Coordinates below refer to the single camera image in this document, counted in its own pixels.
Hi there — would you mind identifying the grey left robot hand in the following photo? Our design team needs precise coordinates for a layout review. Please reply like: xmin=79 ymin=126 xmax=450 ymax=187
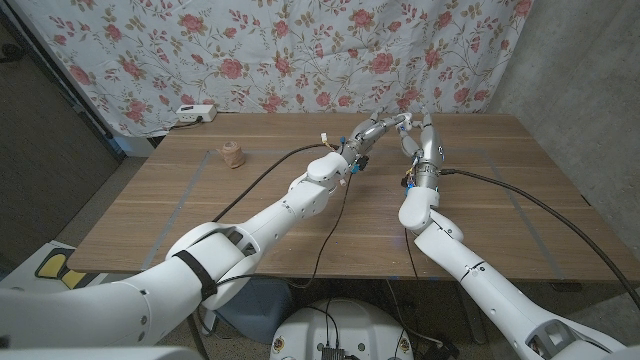
xmin=338 ymin=110 xmax=408 ymax=160

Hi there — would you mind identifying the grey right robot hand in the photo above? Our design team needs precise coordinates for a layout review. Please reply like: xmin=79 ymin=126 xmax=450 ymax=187
xmin=397 ymin=107 xmax=446 ymax=169

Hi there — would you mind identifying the tan thread spool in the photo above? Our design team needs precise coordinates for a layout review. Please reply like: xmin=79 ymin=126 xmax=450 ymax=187
xmin=220 ymin=141 xmax=247 ymax=170

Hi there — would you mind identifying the floral backdrop cloth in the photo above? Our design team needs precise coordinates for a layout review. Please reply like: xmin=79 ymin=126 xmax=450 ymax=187
xmin=10 ymin=0 xmax=535 ymax=139

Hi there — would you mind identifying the grey table leg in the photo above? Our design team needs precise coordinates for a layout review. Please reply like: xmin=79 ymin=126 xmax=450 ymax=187
xmin=457 ymin=279 xmax=489 ymax=345

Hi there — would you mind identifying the white power strip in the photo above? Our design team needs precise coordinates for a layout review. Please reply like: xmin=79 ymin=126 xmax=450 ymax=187
xmin=175 ymin=103 xmax=219 ymax=124

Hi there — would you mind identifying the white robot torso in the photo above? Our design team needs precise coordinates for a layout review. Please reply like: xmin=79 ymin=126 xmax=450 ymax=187
xmin=268 ymin=298 xmax=415 ymax=360

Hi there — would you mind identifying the black power adapter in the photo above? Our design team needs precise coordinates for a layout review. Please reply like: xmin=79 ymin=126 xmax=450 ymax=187
xmin=424 ymin=335 xmax=461 ymax=360

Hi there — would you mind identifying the blue-grey bin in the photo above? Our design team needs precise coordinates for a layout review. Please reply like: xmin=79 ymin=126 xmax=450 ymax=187
xmin=219 ymin=276 xmax=295 ymax=345

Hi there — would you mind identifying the white yellow black floor mat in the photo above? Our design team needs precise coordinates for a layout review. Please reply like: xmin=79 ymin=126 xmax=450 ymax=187
xmin=12 ymin=240 xmax=109 ymax=294

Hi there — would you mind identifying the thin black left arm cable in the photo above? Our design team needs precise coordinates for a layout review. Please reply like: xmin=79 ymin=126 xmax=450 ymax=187
xmin=214 ymin=169 xmax=356 ymax=291

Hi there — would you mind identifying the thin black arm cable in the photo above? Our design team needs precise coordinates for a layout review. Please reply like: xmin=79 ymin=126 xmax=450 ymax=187
xmin=214 ymin=169 xmax=356 ymax=291
xmin=402 ymin=225 xmax=420 ymax=280

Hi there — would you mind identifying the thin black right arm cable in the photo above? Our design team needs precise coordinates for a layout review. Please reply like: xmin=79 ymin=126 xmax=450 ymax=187
xmin=402 ymin=225 xmax=420 ymax=280

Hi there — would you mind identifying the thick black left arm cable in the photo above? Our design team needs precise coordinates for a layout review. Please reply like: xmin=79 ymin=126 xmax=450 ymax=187
xmin=212 ymin=142 xmax=342 ymax=224

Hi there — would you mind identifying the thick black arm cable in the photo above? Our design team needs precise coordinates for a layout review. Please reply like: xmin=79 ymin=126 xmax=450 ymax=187
xmin=212 ymin=142 xmax=342 ymax=224
xmin=438 ymin=168 xmax=640 ymax=311

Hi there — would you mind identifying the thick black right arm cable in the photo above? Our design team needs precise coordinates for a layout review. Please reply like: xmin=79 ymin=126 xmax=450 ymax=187
xmin=438 ymin=168 xmax=640 ymax=311

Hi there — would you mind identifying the black frame bar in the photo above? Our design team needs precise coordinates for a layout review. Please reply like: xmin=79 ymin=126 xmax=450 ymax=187
xmin=0 ymin=0 xmax=126 ymax=161

